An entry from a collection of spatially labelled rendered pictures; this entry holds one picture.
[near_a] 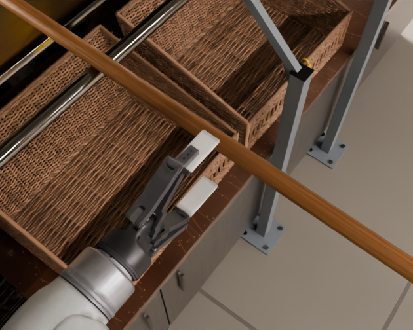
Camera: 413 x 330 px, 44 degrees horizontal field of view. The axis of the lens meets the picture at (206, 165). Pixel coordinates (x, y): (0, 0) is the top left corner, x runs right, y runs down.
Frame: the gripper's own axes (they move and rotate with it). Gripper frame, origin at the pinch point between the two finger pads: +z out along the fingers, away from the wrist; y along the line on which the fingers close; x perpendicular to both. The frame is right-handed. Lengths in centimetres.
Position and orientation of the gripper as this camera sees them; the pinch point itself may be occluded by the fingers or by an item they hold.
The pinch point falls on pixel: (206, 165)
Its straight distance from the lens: 78.1
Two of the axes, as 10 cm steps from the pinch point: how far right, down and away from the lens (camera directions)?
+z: 6.2, -6.8, 3.9
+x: 7.8, 5.4, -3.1
